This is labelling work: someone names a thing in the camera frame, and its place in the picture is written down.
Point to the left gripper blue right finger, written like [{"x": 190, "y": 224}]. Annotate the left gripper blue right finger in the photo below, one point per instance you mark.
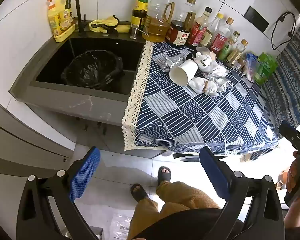
[{"x": 217, "y": 172}]

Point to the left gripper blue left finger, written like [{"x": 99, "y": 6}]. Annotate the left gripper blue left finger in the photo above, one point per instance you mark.
[{"x": 81, "y": 172}]

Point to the white paper cup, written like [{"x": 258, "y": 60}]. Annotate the white paper cup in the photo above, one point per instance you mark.
[{"x": 182, "y": 74}]

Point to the beige paper cup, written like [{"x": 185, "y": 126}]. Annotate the beige paper cup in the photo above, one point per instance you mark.
[{"x": 213, "y": 56}]

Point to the silver foil bag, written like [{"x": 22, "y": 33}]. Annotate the silver foil bag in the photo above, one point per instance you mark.
[{"x": 169, "y": 62}]

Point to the white tissue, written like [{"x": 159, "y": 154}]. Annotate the white tissue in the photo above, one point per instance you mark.
[{"x": 197, "y": 84}]

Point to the black cloth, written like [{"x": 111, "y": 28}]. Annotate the black cloth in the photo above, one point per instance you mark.
[{"x": 191, "y": 56}]

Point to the dark kitchen sink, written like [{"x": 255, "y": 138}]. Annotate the dark kitchen sink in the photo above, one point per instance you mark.
[{"x": 40, "y": 83}]

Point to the black trash bin with bag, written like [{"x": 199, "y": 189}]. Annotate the black trash bin with bag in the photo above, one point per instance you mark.
[{"x": 94, "y": 69}]

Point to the person's right hand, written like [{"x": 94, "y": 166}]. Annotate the person's right hand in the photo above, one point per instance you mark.
[{"x": 291, "y": 175}]

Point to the person's brown trousers leg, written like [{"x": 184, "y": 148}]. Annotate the person's brown trousers leg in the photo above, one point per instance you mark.
[{"x": 177, "y": 197}]

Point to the black sandal foot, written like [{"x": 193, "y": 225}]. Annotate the black sandal foot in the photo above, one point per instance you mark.
[
  {"x": 164, "y": 175},
  {"x": 138, "y": 192}
]

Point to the blue patterned curtain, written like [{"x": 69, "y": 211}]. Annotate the blue patterned curtain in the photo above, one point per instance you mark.
[{"x": 283, "y": 86}]

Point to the green box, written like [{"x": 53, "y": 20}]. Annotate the green box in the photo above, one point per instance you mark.
[{"x": 266, "y": 65}]

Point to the blue patterned tablecloth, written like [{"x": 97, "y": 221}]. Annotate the blue patterned tablecloth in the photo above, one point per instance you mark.
[{"x": 161, "y": 115}]

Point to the small brown seasoning bottle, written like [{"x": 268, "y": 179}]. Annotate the small brown seasoning bottle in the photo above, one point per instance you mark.
[{"x": 236, "y": 53}]

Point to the clear vinegar bottle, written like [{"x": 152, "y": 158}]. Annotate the clear vinegar bottle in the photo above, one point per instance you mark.
[{"x": 221, "y": 36}]

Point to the black curved faucet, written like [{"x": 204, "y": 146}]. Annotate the black curved faucet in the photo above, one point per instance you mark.
[{"x": 78, "y": 10}]

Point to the yellow sponge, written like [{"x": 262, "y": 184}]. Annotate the yellow sponge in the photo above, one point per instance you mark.
[{"x": 123, "y": 28}]

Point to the yellow cleaning cloth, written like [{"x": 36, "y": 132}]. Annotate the yellow cleaning cloth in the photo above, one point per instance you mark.
[{"x": 105, "y": 26}]

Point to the red label sauce bottle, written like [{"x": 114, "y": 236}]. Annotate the red label sauce bottle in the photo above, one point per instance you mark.
[{"x": 199, "y": 28}]

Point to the yellow dish soap bottle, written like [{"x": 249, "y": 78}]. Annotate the yellow dish soap bottle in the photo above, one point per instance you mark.
[{"x": 60, "y": 19}]

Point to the dark soy sauce jug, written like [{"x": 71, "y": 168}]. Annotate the dark soy sauce jug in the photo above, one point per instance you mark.
[{"x": 181, "y": 24}]

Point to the green yellow label bottle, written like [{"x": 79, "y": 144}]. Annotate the green yellow label bottle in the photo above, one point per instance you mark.
[{"x": 139, "y": 14}]

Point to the large cooking oil jug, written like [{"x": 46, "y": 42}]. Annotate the large cooking oil jug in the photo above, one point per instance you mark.
[{"x": 158, "y": 20}]

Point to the black wall socket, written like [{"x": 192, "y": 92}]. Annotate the black wall socket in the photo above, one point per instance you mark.
[{"x": 256, "y": 19}]

